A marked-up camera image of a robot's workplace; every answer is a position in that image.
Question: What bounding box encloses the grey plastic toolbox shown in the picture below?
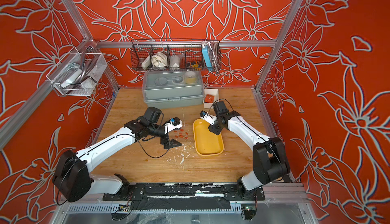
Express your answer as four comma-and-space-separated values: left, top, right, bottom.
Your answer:
142, 71, 204, 109

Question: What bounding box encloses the blue box in basket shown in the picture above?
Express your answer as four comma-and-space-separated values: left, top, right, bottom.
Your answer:
202, 46, 212, 71

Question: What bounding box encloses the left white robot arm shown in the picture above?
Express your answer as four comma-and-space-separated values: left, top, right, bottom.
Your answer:
53, 107, 183, 203

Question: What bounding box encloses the yellow tape roll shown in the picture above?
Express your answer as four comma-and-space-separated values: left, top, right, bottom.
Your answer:
184, 71, 198, 84

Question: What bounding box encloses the black wire wall basket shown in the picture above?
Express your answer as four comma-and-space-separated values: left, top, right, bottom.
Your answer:
130, 39, 222, 73

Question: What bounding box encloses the white square plastic bin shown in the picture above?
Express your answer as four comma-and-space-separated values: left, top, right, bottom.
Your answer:
203, 88, 219, 109

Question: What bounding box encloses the white cloth in basket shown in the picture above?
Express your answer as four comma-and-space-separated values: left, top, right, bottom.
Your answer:
151, 52, 168, 68

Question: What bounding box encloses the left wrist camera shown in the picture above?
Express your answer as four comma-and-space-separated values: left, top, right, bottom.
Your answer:
164, 117, 183, 134

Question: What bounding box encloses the yellow plastic storage box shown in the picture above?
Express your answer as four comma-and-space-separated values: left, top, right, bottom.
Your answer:
193, 119, 224, 157

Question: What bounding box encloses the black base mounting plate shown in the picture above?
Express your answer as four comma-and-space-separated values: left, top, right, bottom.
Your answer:
103, 182, 266, 202

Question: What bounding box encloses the orange plug adapter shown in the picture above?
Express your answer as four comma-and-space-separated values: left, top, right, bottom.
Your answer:
204, 94, 215, 104

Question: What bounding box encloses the clear acrylic wall box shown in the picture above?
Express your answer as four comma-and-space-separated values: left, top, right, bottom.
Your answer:
46, 48, 107, 97

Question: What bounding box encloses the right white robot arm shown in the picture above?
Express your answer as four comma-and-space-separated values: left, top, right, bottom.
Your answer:
200, 100, 290, 192

